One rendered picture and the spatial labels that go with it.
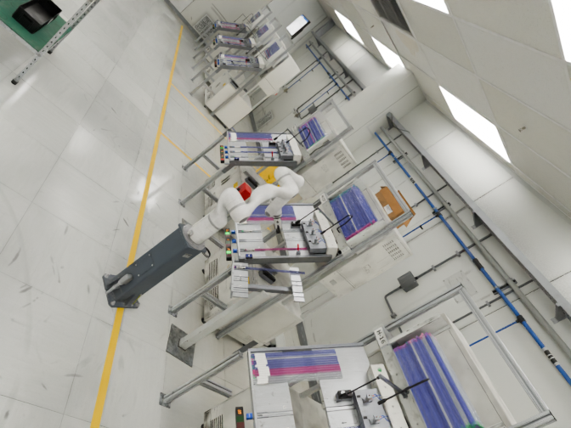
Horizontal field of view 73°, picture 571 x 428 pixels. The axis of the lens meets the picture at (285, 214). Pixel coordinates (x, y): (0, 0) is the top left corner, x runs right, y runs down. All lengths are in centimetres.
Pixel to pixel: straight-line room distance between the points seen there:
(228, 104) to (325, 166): 342
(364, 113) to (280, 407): 468
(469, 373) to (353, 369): 62
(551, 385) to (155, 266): 300
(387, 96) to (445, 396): 464
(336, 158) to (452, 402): 277
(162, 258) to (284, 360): 99
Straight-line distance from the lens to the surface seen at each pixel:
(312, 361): 239
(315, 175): 427
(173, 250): 255
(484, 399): 237
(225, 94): 720
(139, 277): 272
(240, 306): 277
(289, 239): 308
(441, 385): 224
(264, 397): 225
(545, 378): 375
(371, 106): 607
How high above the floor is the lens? 192
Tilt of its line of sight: 15 degrees down
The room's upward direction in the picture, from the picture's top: 55 degrees clockwise
